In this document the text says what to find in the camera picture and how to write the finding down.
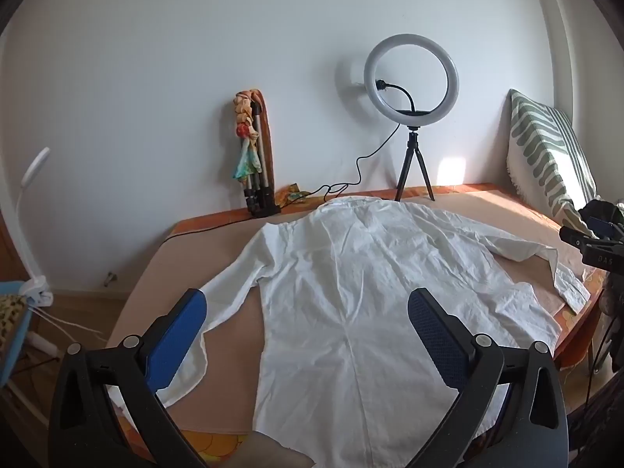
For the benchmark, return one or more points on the folded metal light stand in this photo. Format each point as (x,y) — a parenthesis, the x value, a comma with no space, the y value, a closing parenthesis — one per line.
(263,202)

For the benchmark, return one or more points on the blue chair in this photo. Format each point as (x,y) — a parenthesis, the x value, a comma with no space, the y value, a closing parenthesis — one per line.
(14,351)

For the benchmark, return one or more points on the white long-sleeved shirt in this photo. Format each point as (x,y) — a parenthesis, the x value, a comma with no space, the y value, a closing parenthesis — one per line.
(341,278)

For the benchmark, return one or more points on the white clamp desk lamp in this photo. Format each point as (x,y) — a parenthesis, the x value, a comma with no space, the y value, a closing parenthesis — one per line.
(36,161)

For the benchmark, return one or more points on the colourful knotted scarf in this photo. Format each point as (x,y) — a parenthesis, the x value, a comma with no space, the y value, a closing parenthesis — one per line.
(246,156)

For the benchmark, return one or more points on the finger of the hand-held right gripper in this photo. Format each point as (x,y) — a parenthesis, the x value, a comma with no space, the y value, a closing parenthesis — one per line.
(604,226)
(573,236)

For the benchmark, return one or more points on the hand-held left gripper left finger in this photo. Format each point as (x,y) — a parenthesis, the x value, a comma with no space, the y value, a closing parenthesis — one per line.
(178,331)

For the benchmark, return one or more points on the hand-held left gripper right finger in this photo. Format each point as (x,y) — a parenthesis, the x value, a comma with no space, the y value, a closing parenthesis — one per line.
(431,331)

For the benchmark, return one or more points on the leopard print cloth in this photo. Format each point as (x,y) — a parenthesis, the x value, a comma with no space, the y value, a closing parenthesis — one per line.
(9,314)

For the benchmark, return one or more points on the green striped pillow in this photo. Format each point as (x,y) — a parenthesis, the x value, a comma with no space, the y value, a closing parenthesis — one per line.
(541,156)

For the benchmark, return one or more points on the small colourful cloth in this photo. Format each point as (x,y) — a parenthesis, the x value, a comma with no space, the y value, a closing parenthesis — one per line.
(292,194)

